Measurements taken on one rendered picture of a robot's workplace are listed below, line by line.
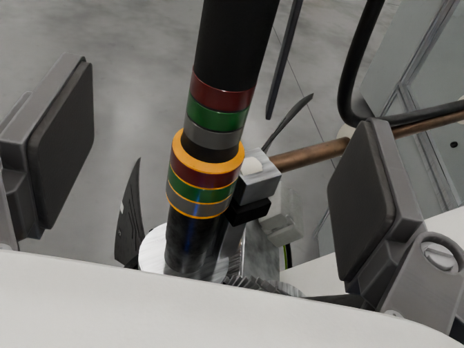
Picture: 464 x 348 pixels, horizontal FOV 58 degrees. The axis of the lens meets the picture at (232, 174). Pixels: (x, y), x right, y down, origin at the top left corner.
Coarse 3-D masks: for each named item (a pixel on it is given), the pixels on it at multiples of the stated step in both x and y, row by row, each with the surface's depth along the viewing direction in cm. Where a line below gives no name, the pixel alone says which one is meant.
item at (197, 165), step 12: (180, 132) 25; (180, 144) 24; (240, 144) 25; (180, 156) 23; (240, 156) 24; (192, 168) 23; (204, 168) 23; (216, 168) 23; (228, 168) 24; (192, 216) 26
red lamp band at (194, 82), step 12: (192, 72) 21; (192, 84) 21; (204, 84) 20; (204, 96) 21; (216, 96) 20; (228, 96) 20; (240, 96) 20; (252, 96) 21; (216, 108) 21; (228, 108) 21; (240, 108) 21
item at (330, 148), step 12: (420, 120) 37; (432, 120) 38; (444, 120) 39; (456, 120) 40; (396, 132) 35; (408, 132) 36; (420, 132) 38; (324, 144) 32; (336, 144) 32; (276, 156) 30; (288, 156) 30; (300, 156) 30; (312, 156) 31; (324, 156) 31; (336, 156) 32; (288, 168) 30
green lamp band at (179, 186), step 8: (168, 168) 25; (168, 176) 25; (176, 176) 24; (176, 184) 25; (184, 184) 24; (232, 184) 25; (184, 192) 25; (192, 192) 24; (200, 192) 24; (208, 192) 24; (216, 192) 24; (224, 192) 25; (232, 192) 26; (192, 200) 25; (200, 200) 25; (208, 200) 25; (216, 200) 25
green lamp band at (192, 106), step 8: (192, 104) 22; (192, 112) 22; (200, 112) 21; (208, 112) 21; (216, 112) 21; (240, 112) 21; (248, 112) 22; (200, 120) 22; (208, 120) 21; (216, 120) 21; (224, 120) 21; (232, 120) 21; (240, 120) 22; (216, 128) 22; (224, 128) 22; (232, 128) 22
